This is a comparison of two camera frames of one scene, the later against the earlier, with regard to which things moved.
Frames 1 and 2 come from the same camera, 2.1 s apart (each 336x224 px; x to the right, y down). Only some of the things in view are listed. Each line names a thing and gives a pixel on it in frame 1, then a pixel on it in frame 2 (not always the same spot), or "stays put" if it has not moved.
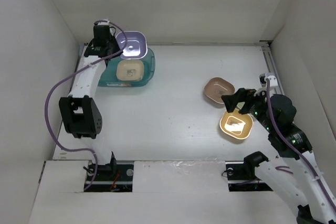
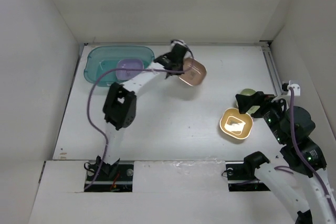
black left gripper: x=114 y=40 to x=181 y=67
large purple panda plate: x=136 y=44 to x=123 y=75
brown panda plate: x=215 y=87 to x=194 y=72
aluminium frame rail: x=270 y=64 stays put
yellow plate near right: x=237 y=125 stays put
